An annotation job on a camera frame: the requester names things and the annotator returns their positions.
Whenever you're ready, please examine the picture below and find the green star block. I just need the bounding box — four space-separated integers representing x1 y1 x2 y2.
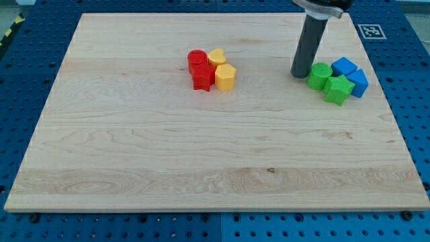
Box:
323 75 355 106

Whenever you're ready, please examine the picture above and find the yellow black hazard tape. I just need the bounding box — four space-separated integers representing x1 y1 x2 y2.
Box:
1 13 25 48

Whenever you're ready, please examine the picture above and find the yellow heart block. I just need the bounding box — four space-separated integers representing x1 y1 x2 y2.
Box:
208 48 226 68

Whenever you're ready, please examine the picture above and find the blue pentagon block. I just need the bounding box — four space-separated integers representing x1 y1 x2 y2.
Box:
346 69 369 98

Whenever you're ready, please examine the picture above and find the blue cube block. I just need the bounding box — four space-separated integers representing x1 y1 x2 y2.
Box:
331 57 357 77

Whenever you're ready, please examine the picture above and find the yellow hexagon block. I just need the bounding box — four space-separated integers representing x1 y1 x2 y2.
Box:
215 64 237 91

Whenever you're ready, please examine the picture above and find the red cylinder block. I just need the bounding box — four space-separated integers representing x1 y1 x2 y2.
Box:
187 49 208 74

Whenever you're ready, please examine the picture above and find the red star block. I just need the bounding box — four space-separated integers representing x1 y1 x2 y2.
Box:
191 63 216 91

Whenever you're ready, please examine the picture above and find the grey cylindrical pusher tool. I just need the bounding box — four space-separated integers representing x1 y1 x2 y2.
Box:
290 15 328 79

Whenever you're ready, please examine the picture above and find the robot arm flange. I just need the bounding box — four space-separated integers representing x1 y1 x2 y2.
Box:
292 0 355 20

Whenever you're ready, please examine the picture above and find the green cylinder block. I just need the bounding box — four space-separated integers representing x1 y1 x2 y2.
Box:
306 63 333 91

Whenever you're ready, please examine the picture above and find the white fiducial marker tag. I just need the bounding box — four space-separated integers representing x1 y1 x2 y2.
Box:
358 24 386 40

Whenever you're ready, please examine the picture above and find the wooden board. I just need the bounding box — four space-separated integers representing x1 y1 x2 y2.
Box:
5 13 429 213

